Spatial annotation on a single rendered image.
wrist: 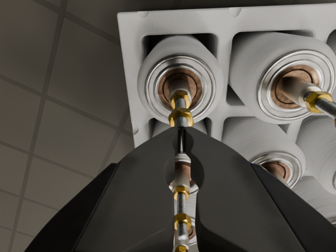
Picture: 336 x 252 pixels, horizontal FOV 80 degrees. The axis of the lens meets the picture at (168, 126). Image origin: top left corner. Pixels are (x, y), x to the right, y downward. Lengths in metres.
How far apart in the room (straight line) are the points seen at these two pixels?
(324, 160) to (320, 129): 0.05
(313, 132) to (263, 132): 0.09
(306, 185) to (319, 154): 0.10
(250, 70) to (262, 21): 0.08
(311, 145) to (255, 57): 0.17
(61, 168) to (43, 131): 0.13
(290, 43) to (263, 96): 0.05
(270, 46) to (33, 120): 0.57
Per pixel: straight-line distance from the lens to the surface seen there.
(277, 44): 0.24
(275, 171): 0.29
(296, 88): 0.23
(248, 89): 0.24
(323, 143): 0.35
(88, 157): 0.63
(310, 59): 0.25
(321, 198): 0.42
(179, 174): 0.26
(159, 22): 0.28
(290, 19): 0.31
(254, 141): 0.28
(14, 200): 0.89
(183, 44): 0.22
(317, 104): 0.21
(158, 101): 0.22
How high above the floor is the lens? 0.46
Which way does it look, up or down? 62 degrees down
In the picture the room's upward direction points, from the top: 175 degrees counter-clockwise
